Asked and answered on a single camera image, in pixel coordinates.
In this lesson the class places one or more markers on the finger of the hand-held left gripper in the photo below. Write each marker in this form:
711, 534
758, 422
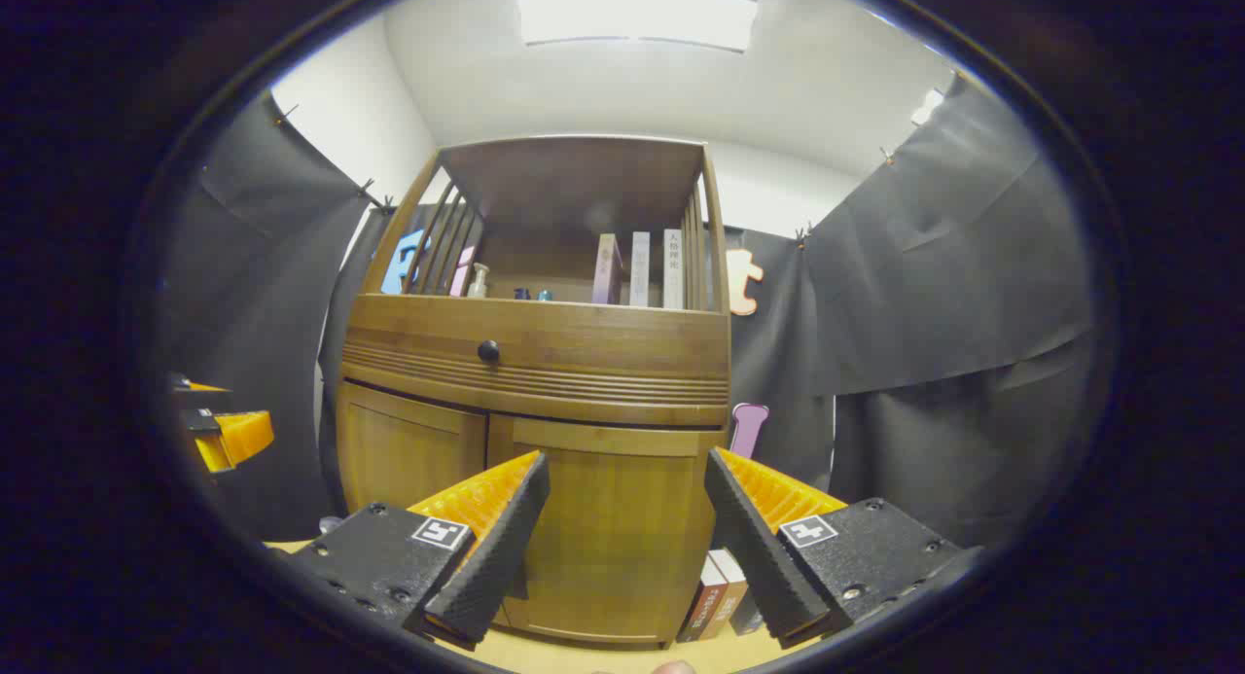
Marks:
199, 394
243, 436

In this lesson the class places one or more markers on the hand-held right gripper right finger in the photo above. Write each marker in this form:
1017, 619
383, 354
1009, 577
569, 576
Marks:
764, 557

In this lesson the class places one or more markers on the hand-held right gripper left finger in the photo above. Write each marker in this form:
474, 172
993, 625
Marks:
491, 557

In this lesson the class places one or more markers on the wooden cabinet door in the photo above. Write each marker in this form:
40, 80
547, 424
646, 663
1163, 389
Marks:
409, 450
622, 528

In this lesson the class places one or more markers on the wooden double-door shoe cabinet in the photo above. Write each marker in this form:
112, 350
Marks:
584, 353

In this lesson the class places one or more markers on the dark thin book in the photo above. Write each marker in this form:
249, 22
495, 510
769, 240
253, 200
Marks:
749, 618

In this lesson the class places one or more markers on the brown red book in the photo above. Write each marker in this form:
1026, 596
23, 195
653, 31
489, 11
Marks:
702, 606

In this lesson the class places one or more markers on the black round drawer knob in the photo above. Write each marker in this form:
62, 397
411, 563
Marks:
488, 351

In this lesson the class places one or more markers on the beige pump bottle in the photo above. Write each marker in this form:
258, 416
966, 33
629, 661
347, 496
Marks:
479, 283

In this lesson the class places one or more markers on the pink box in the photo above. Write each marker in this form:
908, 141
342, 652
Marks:
463, 270

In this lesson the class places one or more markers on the white book with dark print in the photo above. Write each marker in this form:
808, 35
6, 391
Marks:
673, 268

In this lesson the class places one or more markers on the purple book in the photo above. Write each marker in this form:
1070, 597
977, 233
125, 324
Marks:
607, 270

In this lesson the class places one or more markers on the grey white book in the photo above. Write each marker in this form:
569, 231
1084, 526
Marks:
640, 268

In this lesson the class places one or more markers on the black backdrop cloth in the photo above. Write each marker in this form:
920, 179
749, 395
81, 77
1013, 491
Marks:
953, 266

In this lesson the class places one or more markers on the small ceiling light panel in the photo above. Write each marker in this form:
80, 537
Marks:
927, 107

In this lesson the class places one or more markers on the large ceiling light panel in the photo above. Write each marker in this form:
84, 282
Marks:
637, 15

